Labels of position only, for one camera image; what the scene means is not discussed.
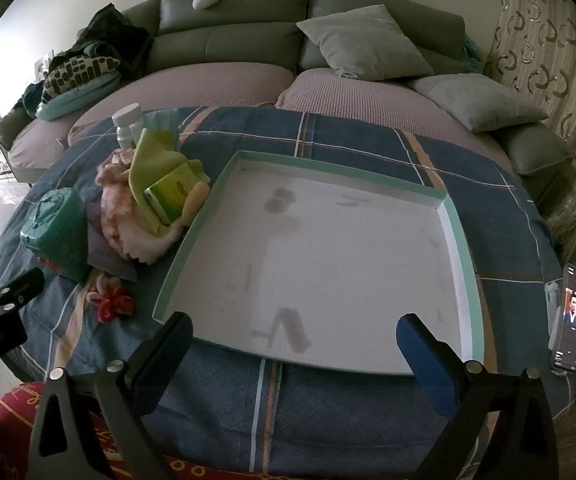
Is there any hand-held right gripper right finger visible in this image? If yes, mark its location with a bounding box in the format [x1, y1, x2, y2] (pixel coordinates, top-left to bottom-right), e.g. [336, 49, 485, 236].
[395, 312, 561, 480]

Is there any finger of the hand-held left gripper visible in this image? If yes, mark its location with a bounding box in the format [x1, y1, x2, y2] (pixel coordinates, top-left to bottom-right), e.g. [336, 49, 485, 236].
[0, 267, 45, 307]

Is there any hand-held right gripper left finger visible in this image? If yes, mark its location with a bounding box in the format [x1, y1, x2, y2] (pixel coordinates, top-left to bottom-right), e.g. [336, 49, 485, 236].
[27, 311, 195, 480]

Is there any small red pink doll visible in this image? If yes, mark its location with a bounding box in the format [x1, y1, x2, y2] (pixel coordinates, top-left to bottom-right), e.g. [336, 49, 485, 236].
[97, 295, 136, 322]

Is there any pink fluffy scrunchie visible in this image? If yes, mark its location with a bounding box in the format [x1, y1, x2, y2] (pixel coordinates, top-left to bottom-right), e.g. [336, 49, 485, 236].
[88, 275, 129, 302]

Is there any pink striped fluffy towel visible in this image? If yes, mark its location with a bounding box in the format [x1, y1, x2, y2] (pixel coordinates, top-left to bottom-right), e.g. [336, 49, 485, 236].
[99, 195, 189, 265]

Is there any white tray with teal rim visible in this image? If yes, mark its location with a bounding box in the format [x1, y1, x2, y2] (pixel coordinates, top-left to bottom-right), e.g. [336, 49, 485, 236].
[152, 150, 484, 377]

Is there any pink floral fabric scrunchie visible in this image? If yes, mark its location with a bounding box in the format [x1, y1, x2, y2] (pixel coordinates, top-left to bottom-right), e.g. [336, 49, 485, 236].
[95, 150, 136, 196]

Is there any pale pink cloth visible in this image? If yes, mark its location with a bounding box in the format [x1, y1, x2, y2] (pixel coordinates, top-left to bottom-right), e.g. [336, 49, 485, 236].
[178, 180, 212, 227]

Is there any green tissue pack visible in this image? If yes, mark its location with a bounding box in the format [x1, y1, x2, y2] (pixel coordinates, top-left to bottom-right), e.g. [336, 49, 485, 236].
[144, 172, 193, 226]

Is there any green cloth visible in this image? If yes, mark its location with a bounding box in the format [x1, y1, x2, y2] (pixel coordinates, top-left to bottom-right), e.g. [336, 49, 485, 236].
[128, 129, 211, 236]
[20, 187, 91, 281]

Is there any green rolled cloth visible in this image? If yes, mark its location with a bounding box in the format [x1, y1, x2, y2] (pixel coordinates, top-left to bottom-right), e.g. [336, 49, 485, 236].
[20, 187, 91, 281]

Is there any pink sofa seat cushion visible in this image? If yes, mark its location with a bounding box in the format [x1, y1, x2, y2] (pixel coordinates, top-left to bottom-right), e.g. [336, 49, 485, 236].
[275, 67, 518, 171]
[68, 64, 296, 148]
[8, 119, 81, 183]

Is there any grey phone stand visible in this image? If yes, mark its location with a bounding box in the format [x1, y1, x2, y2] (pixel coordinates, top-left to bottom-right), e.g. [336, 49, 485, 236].
[545, 280, 563, 351]

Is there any smartphone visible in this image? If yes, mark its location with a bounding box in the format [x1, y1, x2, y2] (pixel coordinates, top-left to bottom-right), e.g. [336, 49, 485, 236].
[552, 264, 576, 373]

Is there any dark teal cloth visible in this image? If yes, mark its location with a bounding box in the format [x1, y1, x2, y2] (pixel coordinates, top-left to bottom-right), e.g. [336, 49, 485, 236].
[18, 82, 46, 117]

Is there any teal pillow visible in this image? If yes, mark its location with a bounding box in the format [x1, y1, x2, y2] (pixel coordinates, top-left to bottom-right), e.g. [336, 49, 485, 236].
[35, 72, 124, 121]

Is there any white plastic bottle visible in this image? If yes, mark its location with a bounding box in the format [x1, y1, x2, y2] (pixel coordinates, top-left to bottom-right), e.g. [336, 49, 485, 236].
[112, 103, 144, 150]

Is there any pale teal tissue pack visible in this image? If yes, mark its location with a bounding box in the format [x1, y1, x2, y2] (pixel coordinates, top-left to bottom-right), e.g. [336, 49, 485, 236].
[140, 107, 183, 133]

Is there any dark patterned pillow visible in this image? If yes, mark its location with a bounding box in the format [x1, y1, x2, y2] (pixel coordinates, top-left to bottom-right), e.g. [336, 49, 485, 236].
[43, 55, 121, 103]

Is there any blue plaid blanket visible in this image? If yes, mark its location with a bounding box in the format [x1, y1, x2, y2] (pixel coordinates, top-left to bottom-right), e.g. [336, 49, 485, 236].
[0, 105, 576, 480]

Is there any dark clothes pile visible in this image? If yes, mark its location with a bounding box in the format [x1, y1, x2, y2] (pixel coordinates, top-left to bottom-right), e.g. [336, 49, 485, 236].
[70, 4, 151, 86]

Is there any small grey pillow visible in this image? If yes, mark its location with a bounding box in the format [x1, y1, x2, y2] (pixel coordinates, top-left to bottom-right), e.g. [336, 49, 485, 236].
[408, 74, 548, 133]

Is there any teal fringed throw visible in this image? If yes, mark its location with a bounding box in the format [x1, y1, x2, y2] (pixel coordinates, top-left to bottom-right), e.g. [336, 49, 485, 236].
[460, 34, 487, 77]

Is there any large grey pillow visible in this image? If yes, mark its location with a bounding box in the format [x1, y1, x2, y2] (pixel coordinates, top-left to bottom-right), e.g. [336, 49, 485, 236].
[296, 5, 436, 82]

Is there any grey sofa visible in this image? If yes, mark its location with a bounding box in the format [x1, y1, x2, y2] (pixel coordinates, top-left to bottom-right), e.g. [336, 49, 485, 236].
[0, 0, 576, 186]

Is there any beige patterned curtain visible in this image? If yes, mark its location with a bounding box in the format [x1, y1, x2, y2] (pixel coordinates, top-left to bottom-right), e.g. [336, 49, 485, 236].
[482, 0, 576, 311]

